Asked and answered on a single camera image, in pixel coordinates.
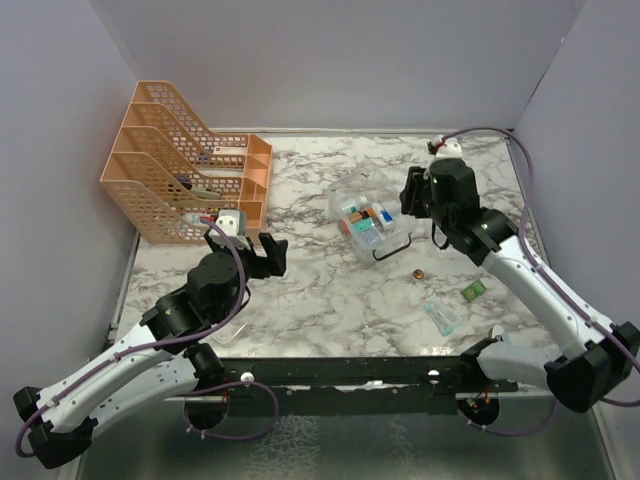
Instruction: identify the blue white tube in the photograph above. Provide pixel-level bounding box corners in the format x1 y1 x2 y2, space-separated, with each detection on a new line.
371 202 394 230

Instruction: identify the clear medicine kit box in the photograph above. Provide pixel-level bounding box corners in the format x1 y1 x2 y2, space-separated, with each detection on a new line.
326 168 417 267

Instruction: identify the white plastic bottle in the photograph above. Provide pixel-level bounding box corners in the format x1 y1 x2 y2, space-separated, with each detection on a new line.
340 196 368 215

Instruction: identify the teal bandage packet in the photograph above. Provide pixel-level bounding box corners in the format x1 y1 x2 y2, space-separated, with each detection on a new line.
352 218 375 233

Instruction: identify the blue white gauze packet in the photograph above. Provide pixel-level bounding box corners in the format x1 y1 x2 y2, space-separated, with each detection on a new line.
359 228 386 249

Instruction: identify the brown syrup bottle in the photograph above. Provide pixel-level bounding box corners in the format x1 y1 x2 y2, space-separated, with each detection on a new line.
349 209 371 224

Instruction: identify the small green box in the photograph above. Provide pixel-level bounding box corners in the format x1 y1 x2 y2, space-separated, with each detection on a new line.
461 280 487 302

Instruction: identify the clear teal pad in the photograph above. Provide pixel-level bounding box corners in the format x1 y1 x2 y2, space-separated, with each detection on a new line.
424 300 460 336

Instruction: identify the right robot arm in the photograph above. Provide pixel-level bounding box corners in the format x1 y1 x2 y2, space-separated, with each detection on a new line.
399 158 639 413

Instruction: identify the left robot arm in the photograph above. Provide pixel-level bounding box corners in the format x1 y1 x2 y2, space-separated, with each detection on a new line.
13 227 288 469

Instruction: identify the tube package in organizer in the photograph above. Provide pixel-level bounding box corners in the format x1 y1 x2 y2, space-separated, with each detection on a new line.
182 212 215 228

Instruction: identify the stapler in organizer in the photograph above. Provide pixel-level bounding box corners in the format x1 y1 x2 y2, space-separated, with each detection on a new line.
180 182 223 200

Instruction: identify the orange plastic file organizer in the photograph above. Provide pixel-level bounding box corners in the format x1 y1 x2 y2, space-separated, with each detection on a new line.
100 80 273 244

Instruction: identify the red white box in organizer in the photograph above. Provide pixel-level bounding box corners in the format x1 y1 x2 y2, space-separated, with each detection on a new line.
212 146 247 155

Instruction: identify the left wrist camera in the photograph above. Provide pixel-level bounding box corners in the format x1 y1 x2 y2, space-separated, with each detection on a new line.
208 209 250 250

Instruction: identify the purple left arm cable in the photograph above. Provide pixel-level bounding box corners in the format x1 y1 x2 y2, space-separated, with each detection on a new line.
14 217 284 459

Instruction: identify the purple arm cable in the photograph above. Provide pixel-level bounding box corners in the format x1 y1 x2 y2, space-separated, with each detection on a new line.
14 217 284 459
439 127 640 436

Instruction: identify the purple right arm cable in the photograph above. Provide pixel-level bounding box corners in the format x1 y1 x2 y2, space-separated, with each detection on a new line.
439 127 640 436

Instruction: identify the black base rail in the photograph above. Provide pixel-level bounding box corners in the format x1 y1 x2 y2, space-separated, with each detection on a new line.
164 344 521 416

